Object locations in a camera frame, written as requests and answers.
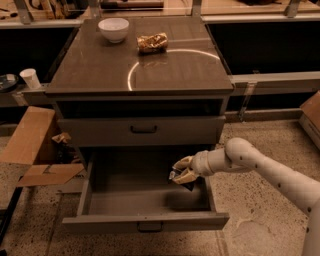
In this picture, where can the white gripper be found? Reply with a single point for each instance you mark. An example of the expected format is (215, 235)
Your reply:
(199, 163)

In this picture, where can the dark rxbar blueberry wrapper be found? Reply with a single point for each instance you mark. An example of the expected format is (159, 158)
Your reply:
(186, 185)

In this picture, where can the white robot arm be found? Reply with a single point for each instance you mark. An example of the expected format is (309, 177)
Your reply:
(239, 155)

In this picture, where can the open grey middle drawer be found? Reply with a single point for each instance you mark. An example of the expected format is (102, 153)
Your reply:
(127, 190)

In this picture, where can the grey drawer cabinet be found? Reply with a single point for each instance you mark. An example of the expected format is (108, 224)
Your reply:
(98, 79)

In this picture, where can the closed grey top drawer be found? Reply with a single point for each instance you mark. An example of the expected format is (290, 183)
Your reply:
(153, 131)

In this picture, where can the crumpled gold snack bag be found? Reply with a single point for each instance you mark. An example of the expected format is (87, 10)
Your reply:
(152, 43)

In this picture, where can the cardboard box at right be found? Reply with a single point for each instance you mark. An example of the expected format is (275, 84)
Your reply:
(310, 118)

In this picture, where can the open cardboard box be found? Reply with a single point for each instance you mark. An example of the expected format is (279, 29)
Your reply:
(32, 145)

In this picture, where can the white ceramic bowl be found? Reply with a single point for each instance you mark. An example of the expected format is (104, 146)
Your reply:
(114, 30)

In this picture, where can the white paper cup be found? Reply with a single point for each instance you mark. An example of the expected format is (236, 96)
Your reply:
(30, 77)

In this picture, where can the dark round dish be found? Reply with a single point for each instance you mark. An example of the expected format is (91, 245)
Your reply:
(8, 82)

